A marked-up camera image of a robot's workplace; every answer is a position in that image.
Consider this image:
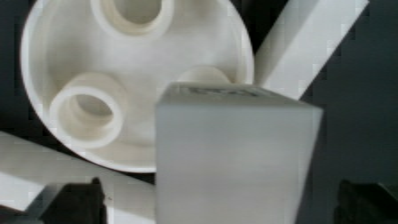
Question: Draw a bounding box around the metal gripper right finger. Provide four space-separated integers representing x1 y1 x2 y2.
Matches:
335 180 398 224

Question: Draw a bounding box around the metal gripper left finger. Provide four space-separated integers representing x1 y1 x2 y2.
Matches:
26 178 109 224

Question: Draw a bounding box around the white stool leg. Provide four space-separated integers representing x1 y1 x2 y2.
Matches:
157 83 324 224

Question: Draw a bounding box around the white round stool seat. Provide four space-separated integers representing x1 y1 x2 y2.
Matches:
20 0 255 173

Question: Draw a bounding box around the white U-shaped fence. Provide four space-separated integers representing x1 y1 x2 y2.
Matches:
0 0 370 224

